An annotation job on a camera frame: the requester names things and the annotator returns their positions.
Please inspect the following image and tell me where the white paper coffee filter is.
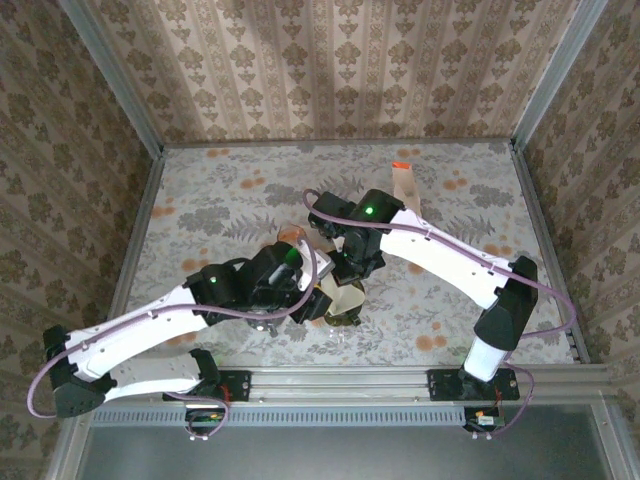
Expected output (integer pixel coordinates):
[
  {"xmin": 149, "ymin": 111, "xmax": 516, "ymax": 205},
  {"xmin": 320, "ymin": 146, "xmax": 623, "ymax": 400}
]
[{"xmin": 319, "ymin": 272, "xmax": 366, "ymax": 319}]

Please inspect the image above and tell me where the green plastic coffee dripper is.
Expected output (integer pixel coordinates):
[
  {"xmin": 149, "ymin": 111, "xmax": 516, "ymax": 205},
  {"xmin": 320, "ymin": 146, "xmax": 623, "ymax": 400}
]
[{"xmin": 319, "ymin": 279, "xmax": 369, "ymax": 329}]

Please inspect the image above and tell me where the orange glass carafe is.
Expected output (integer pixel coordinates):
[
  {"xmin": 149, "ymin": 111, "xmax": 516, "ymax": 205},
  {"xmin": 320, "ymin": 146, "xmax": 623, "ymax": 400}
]
[{"xmin": 276, "ymin": 223, "xmax": 314, "ymax": 246}]

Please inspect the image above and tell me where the floral patterned tablecloth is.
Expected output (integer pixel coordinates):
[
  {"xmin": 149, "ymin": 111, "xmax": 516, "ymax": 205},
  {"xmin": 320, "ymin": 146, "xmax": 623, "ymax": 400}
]
[{"xmin": 112, "ymin": 142, "xmax": 581, "ymax": 369}]

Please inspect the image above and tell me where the small electronics board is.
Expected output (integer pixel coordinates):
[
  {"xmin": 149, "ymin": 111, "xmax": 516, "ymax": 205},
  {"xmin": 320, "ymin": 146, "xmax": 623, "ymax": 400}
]
[
  {"xmin": 184, "ymin": 407, "xmax": 227, "ymax": 432},
  {"xmin": 463, "ymin": 406, "xmax": 504, "ymax": 434}
]

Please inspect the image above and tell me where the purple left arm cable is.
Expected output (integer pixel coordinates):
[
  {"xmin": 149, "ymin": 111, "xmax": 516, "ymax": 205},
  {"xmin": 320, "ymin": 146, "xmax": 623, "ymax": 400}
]
[{"xmin": 27, "ymin": 238, "xmax": 319, "ymax": 419}]

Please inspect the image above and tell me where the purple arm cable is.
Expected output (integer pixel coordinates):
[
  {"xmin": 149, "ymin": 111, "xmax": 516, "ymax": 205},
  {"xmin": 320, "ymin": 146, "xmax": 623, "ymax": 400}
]
[
  {"xmin": 303, "ymin": 188, "xmax": 579, "ymax": 346},
  {"xmin": 27, "ymin": 238, "xmax": 319, "ymax": 419}
]

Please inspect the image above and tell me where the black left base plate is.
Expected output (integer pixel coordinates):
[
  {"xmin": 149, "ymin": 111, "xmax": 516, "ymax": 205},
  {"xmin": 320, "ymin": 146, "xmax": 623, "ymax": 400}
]
[{"xmin": 217, "ymin": 369, "xmax": 253, "ymax": 401}]

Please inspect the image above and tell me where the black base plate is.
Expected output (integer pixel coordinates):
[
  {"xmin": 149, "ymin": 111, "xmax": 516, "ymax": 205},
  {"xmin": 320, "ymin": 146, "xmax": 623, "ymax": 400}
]
[
  {"xmin": 217, "ymin": 369, "xmax": 253, "ymax": 401},
  {"xmin": 427, "ymin": 368, "xmax": 521, "ymax": 402}
]

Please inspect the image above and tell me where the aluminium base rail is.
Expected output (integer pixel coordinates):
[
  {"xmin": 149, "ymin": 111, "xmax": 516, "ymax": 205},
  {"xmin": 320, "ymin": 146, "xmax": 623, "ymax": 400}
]
[{"xmin": 219, "ymin": 363, "xmax": 611, "ymax": 406}]

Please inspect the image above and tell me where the grey slotted cable duct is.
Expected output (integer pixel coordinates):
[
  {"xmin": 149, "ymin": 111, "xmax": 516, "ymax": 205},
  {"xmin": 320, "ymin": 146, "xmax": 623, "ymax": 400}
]
[{"xmin": 92, "ymin": 403, "xmax": 474, "ymax": 427}]

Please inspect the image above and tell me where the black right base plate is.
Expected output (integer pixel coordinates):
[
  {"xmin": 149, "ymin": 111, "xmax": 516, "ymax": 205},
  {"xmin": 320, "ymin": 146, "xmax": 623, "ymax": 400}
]
[{"xmin": 427, "ymin": 368, "xmax": 521, "ymax": 402}]

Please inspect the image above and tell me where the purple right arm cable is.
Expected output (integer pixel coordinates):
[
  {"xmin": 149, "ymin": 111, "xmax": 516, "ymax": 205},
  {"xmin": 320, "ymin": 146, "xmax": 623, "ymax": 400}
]
[{"xmin": 303, "ymin": 188, "xmax": 579, "ymax": 346}]

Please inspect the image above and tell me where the aluminium frame post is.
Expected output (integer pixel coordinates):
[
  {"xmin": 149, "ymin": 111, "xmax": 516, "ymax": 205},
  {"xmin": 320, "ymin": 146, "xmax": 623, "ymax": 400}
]
[
  {"xmin": 510, "ymin": 0, "xmax": 611, "ymax": 149},
  {"xmin": 59, "ymin": 0, "xmax": 166, "ymax": 157}
]

